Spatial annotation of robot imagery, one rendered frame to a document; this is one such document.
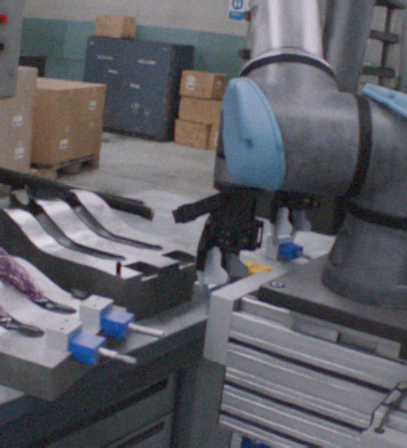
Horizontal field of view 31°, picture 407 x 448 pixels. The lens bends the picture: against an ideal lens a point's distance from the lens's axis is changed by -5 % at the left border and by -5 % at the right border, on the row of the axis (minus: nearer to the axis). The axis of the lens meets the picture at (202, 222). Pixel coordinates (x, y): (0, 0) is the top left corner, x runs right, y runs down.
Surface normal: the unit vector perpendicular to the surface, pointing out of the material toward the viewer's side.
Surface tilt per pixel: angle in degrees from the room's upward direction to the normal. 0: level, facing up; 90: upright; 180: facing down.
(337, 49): 104
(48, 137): 90
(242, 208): 90
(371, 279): 73
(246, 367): 90
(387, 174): 109
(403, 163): 93
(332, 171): 114
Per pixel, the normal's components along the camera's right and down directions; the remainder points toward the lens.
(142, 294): 0.81, 0.23
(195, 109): -0.46, 0.13
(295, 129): 0.08, -0.01
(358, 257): -0.67, -0.20
